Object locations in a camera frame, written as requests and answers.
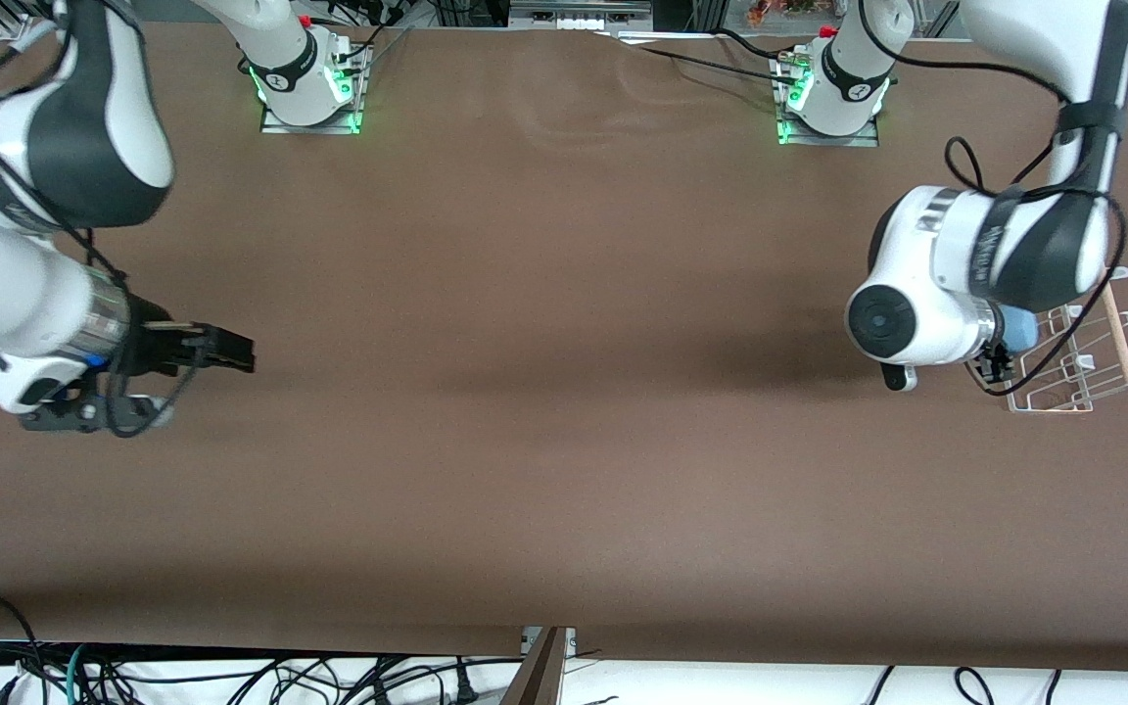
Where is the blue plastic cup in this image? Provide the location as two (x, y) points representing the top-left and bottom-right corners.
(1000, 305), (1042, 353)

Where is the brown table cover sheet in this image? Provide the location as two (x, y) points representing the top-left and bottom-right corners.
(0, 20), (1128, 673)

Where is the orange background clutter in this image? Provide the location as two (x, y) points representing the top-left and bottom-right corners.
(746, 0), (822, 26)

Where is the metal table support beam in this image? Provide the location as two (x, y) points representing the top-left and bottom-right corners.
(499, 627), (577, 705)

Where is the white power strip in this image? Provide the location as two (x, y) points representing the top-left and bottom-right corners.
(509, 0), (654, 31)

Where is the white wire cup rack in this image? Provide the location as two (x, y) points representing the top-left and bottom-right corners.
(1003, 266), (1128, 415)

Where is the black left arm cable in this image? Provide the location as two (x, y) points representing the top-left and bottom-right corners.
(856, 0), (1128, 395)

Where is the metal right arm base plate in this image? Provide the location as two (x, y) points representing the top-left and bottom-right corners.
(259, 39), (374, 136)

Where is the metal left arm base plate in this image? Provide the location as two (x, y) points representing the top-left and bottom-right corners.
(776, 54), (881, 148)

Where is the black coiled hanging cable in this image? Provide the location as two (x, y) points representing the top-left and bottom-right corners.
(953, 666), (997, 705)

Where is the short black table cable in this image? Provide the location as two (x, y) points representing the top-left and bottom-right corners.
(714, 27), (800, 64)

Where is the long black table cable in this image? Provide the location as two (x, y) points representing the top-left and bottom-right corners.
(613, 35), (805, 89)

